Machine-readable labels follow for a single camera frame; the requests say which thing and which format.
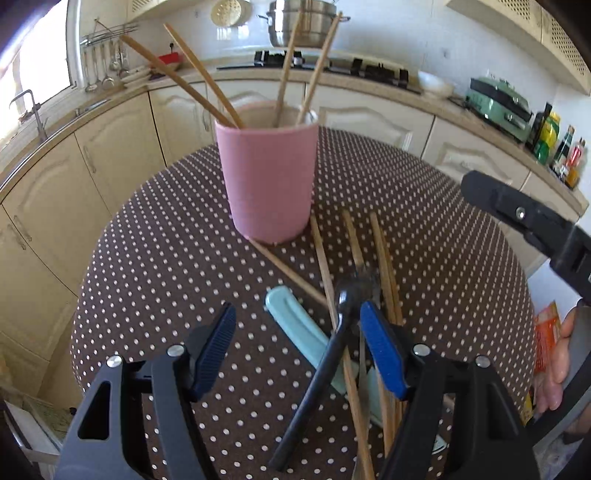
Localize light blue utensil handle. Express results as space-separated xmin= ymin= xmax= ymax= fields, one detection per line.
xmin=266 ymin=286 xmax=448 ymax=455

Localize pink utensil cup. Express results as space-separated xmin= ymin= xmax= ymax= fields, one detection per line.
xmin=215 ymin=101 xmax=320 ymax=244

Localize long wooden chopstick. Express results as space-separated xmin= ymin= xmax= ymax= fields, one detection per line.
xmin=164 ymin=23 xmax=245 ymax=129

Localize cream lower kitchen cabinets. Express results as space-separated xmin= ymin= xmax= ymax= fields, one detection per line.
xmin=1 ymin=77 xmax=588 ymax=395

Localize person's hand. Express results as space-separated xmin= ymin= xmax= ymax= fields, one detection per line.
xmin=536 ymin=307 xmax=578 ymax=415

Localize dark sauce bottle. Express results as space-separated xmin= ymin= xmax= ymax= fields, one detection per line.
xmin=551 ymin=125 xmax=575 ymax=177

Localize orange snack packet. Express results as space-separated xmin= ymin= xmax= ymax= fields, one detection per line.
xmin=522 ymin=301 xmax=561 ymax=424

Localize green bottle on counter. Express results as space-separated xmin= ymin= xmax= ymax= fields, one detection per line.
xmin=534 ymin=111 xmax=561 ymax=165

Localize brown polka dot tablecloth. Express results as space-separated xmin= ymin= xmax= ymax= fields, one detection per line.
xmin=71 ymin=128 xmax=535 ymax=479

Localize green electric grill appliance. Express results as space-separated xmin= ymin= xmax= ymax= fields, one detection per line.
xmin=466 ymin=77 xmax=532 ymax=144

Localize white bowl on counter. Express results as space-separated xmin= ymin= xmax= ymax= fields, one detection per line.
xmin=417 ymin=71 xmax=454 ymax=99

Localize steel steamer pot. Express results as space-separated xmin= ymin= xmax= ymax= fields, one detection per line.
xmin=259 ymin=0 xmax=338 ymax=48

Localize black gas stove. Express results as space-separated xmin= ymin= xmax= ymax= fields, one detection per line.
xmin=216 ymin=49 xmax=423 ymax=96

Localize chrome sink faucet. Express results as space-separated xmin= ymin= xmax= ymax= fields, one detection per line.
xmin=10 ymin=89 xmax=48 ymax=144

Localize cream round strainer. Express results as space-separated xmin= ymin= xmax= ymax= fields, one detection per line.
xmin=211 ymin=0 xmax=252 ymax=28

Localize stacked white plates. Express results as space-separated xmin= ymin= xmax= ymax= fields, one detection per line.
xmin=121 ymin=66 xmax=151 ymax=86

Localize red bowl on counter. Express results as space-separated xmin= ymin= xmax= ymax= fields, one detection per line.
xmin=158 ymin=51 xmax=183 ymax=71

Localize hanging steel ladles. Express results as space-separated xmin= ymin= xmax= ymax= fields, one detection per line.
xmin=79 ymin=20 xmax=139 ymax=91

